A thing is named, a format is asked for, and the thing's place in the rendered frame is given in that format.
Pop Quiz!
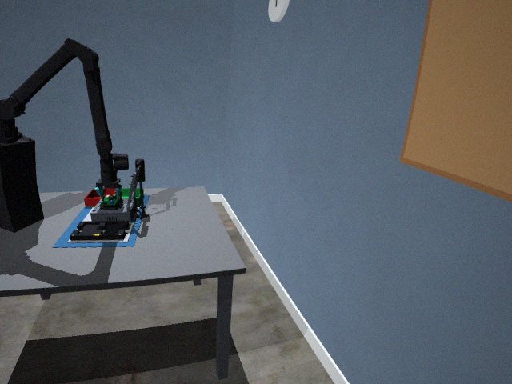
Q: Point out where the green bin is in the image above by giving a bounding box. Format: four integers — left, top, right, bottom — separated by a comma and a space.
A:
120, 188, 141, 206

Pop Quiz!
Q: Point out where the green circuit board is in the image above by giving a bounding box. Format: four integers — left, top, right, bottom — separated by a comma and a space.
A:
100, 195, 117, 205

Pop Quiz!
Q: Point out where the red bin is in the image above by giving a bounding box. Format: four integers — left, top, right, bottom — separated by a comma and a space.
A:
84, 188, 116, 206

